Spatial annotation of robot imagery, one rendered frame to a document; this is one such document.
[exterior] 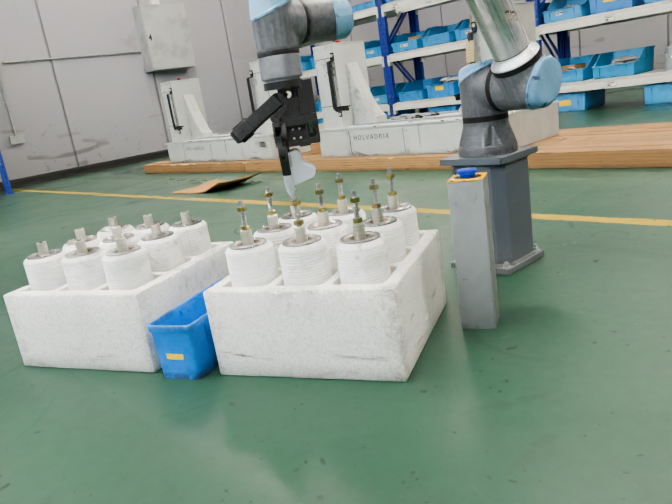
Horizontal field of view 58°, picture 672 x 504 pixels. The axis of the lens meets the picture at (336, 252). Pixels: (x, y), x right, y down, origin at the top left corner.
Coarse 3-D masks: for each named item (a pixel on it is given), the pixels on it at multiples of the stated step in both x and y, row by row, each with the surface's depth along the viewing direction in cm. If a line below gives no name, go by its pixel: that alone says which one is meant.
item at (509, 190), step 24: (456, 168) 158; (480, 168) 153; (504, 168) 151; (504, 192) 152; (528, 192) 159; (504, 216) 154; (528, 216) 160; (504, 240) 156; (528, 240) 162; (504, 264) 156
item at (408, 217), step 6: (408, 210) 129; (414, 210) 131; (396, 216) 128; (402, 216) 128; (408, 216) 129; (414, 216) 130; (402, 222) 129; (408, 222) 129; (414, 222) 130; (408, 228) 129; (414, 228) 131; (408, 234) 130; (414, 234) 131; (408, 240) 130; (414, 240) 131
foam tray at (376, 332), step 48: (432, 240) 132; (240, 288) 117; (288, 288) 112; (336, 288) 108; (384, 288) 104; (432, 288) 130; (240, 336) 118; (288, 336) 114; (336, 336) 111; (384, 336) 107
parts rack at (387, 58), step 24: (384, 0) 667; (408, 0) 639; (456, 0) 663; (528, 0) 548; (360, 24) 769; (384, 24) 671; (552, 24) 539; (576, 24) 524; (600, 24) 564; (384, 48) 681; (432, 48) 635; (456, 48) 614; (312, 72) 773; (384, 72) 691; (408, 72) 706; (648, 72) 512
